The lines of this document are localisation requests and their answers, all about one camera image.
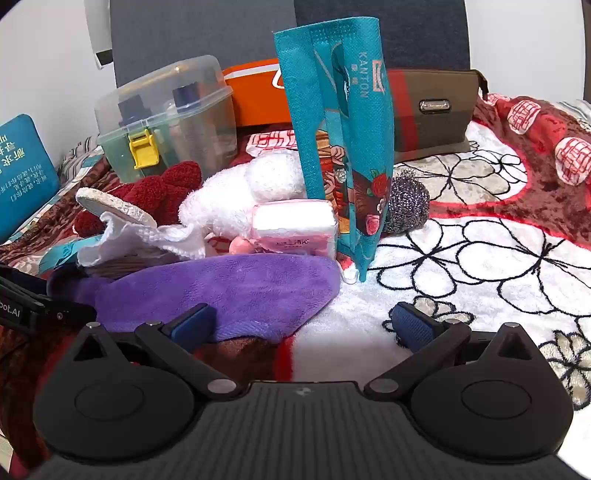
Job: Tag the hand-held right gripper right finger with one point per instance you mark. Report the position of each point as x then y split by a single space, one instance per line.
413 325

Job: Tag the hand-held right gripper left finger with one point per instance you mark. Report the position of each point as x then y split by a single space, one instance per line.
194 323

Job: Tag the purple fleece cloth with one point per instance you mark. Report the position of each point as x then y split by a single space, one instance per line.
231 286

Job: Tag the white fluffy plush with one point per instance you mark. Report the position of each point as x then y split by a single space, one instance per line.
231 194

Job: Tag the dark red knit cloth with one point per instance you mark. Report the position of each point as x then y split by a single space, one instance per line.
157 194

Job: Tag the teal non-woven bag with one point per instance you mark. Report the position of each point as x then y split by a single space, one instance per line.
323 115

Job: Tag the orange cardboard box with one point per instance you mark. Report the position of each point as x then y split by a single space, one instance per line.
258 92

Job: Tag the teal patterned cloth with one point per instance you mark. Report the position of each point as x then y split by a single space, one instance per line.
64 254

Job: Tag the red white printed blanket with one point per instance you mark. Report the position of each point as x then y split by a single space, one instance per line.
485 258

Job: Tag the white knitted cloth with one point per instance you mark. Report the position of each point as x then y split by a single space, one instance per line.
138 240

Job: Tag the steel wool scrubber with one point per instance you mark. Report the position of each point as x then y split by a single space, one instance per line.
408 203

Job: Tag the teal printed cushion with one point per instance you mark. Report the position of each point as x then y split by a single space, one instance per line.
25 180

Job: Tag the round beige pad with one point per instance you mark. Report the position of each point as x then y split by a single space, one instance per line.
115 205

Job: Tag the pink tissue pack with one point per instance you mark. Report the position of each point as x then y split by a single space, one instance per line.
295 226

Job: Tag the striped bedsheet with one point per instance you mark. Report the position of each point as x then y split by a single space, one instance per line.
81 154

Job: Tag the clear plastic storage box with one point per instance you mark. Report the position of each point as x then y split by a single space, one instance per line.
198 134

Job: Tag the brown red striped pouch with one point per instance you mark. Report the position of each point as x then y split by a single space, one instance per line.
438 124

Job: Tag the dark cap bottle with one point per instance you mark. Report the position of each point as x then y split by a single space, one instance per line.
185 99
134 108

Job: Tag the dark grey headboard panel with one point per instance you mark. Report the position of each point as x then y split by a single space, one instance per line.
415 32

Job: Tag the white wall fixture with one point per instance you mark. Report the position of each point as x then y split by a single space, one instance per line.
98 27

